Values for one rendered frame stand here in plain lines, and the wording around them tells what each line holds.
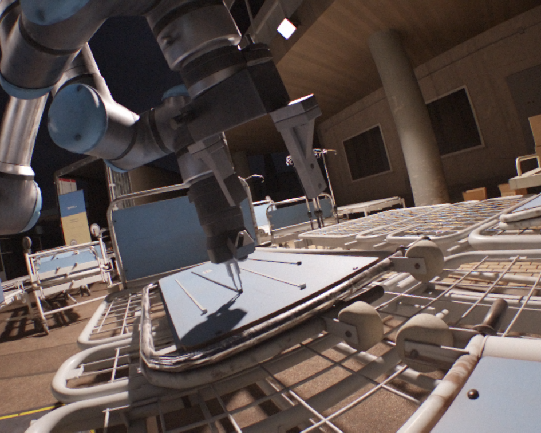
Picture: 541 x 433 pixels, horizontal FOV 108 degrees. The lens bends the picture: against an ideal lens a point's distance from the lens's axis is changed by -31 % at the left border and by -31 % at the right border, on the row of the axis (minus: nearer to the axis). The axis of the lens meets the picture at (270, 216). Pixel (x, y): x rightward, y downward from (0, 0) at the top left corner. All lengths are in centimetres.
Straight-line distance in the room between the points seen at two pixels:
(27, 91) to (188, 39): 20
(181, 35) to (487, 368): 41
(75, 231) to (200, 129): 1051
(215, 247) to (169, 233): 95
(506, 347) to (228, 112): 35
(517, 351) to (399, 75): 477
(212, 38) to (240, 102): 8
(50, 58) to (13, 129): 49
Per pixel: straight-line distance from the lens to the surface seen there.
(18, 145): 81
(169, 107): 50
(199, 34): 31
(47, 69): 35
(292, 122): 28
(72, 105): 42
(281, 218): 282
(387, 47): 514
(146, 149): 51
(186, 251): 141
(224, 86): 31
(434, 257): 44
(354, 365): 127
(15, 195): 80
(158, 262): 140
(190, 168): 46
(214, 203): 45
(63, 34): 31
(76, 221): 1082
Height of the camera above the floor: 69
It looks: 1 degrees down
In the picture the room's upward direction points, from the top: 13 degrees counter-clockwise
